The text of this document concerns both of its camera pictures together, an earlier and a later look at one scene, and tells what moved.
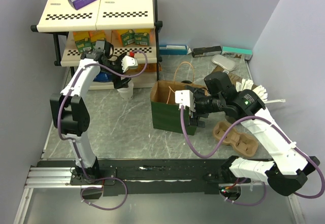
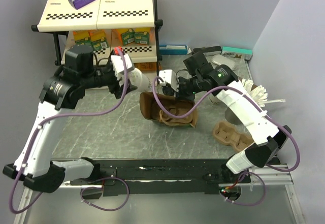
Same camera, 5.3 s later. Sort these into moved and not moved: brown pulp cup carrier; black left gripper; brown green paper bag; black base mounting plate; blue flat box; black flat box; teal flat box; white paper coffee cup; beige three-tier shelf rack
Moved: black left gripper; white paper coffee cup; brown green paper bag
Not moved: teal flat box; black base mounting plate; black flat box; blue flat box; beige three-tier shelf rack; brown pulp cup carrier
